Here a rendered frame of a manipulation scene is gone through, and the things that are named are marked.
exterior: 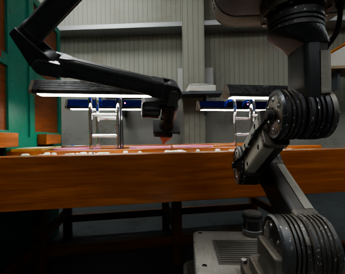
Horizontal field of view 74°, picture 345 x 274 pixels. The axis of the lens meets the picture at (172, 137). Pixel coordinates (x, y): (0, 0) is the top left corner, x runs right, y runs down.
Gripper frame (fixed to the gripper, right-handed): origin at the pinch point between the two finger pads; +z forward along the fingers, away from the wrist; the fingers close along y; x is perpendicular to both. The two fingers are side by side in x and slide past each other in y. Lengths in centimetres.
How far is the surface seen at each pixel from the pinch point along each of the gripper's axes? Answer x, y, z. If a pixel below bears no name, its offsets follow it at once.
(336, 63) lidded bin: -175, -231, 49
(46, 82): -36, 54, 1
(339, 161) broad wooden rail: 10, -75, -2
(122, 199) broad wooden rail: 21.0, 15.6, 8.6
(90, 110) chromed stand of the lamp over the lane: -38, 36, 21
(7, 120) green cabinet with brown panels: -31, 77, 24
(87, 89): -32.1, 34.7, 1.3
